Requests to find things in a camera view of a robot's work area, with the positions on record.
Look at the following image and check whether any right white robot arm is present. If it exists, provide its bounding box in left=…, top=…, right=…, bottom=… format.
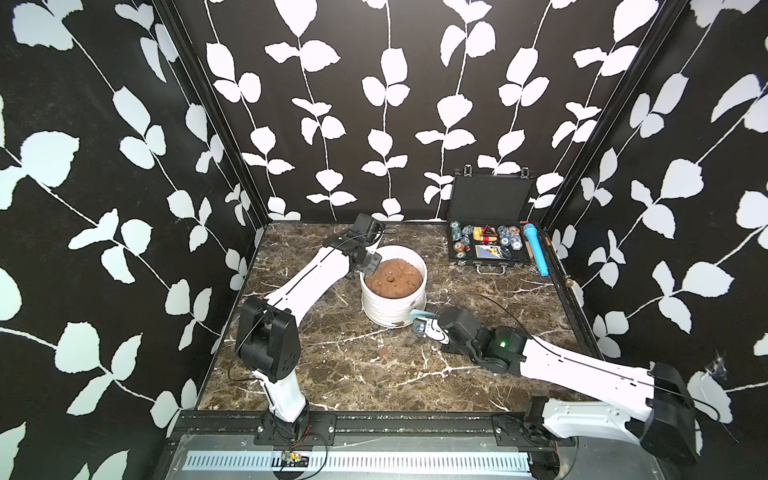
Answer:
left=409, top=307, right=698, bottom=466

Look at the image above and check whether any small green circuit board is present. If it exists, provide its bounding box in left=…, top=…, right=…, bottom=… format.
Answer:
left=279, top=452, right=311, bottom=470

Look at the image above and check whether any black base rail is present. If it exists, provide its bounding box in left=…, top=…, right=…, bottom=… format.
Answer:
left=153, top=410, right=578, bottom=479

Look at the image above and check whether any blue microphone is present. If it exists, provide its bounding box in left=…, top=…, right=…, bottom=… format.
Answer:
left=523, top=223, right=549, bottom=277

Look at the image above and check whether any open black poker chip case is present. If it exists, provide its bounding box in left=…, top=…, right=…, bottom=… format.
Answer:
left=447, top=164, right=534, bottom=273

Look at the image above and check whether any white ceramic pot with mud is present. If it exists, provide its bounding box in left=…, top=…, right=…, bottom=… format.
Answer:
left=360, top=245, right=428, bottom=328

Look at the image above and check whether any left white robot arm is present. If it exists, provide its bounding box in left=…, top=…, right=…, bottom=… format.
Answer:
left=235, top=214, right=385, bottom=430

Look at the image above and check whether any white perforated cable tray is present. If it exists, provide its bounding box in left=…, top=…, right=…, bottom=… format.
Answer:
left=181, top=450, right=532, bottom=477

